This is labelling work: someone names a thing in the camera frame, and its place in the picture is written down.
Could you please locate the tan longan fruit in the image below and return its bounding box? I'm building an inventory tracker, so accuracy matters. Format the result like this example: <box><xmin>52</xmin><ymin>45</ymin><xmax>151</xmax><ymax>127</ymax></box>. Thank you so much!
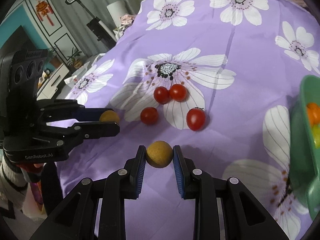
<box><xmin>99</xmin><ymin>110</ymin><xmax>120</xmax><ymax>124</ymax></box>
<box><xmin>146</xmin><ymin>140</ymin><xmax>173</xmax><ymax>168</ymax></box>

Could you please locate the green lime fruit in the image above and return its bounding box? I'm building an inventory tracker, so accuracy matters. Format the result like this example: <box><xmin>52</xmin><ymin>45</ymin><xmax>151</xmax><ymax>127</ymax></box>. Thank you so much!
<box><xmin>311</xmin><ymin>125</ymin><xmax>320</xmax><ymax>148</ymax></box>

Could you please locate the orange mandarin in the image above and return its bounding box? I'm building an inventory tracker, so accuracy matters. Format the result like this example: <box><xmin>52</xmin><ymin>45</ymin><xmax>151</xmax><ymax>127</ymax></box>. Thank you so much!
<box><xmin>306</xmin><ymin>102</ymin><xmax>320</xmax><ymax>127</ymax></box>

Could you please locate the white tv cabinet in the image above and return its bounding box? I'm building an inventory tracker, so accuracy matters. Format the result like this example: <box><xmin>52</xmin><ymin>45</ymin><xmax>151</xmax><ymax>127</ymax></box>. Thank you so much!
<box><xmin>37</xmin><ymin>64</ymin><xmax>69</xmax><ymax>100</ymax></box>

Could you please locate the small potted plant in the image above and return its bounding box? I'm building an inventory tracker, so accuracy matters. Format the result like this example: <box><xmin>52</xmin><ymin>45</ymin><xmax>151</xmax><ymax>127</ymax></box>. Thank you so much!
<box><xmin>67</xmin><ymin>48</ymin><xmax>82</xmax><ymax>69</ymax></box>

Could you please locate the black phone stand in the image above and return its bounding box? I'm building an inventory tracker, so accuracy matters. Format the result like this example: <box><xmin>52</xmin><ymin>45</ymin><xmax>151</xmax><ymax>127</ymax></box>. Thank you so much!
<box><xmin>65</xmin><ymin>0</ymin><xmax>117</xmax><ymax>49</ymax></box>

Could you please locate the green plastic bowl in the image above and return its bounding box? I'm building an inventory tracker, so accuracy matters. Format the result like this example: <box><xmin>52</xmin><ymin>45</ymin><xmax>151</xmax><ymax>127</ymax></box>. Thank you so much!
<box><xmin>289</xmin><ymin>75</ymin><xmax>319</xmax><ymax>219</ymax></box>

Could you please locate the oval red cherry tomato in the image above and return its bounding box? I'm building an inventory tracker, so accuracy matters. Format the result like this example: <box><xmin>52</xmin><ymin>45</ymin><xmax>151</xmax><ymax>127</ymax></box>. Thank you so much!
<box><xmin>186</xmin><ymin>108</ymin><xmax>206</xmax><ymax>131</ymax></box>

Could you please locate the red chinese knot decoration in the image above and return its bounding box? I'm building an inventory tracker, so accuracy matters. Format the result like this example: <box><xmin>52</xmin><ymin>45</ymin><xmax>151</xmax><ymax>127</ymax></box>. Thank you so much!
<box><xmin>35</xmin><ymin>0</ymin><xmax>54</xmax><ymax>26</ymax></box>

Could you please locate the pink fabric bundle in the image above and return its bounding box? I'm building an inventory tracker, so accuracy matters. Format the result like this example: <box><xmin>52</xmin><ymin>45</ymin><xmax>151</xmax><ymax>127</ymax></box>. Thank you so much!
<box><xmin>113</xmin><ymin>14</ymin><xmax>136</xmax><ymax>41</ymax></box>

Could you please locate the white paper roll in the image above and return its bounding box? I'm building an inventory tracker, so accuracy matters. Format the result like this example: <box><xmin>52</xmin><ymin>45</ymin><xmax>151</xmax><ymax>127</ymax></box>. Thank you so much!
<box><xmin>106</xmin><ymin>0</ymin><xmax>128</xmax><ymax>27</ymax></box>

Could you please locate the purple floral tablecloth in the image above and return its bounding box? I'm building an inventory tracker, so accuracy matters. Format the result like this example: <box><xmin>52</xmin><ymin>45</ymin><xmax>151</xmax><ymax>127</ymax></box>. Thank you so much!
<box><xmin>57</xmin><ymin>0</ymin><xmax>319</xmax><ymax>239</ymax></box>

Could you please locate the black camera box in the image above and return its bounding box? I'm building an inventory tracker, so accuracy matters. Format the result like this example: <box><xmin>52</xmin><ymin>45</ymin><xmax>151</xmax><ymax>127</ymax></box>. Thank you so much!
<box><xmin>1</xmin><ymin>49</ymin><xmax>48</xmax><ymax>99</ymax></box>

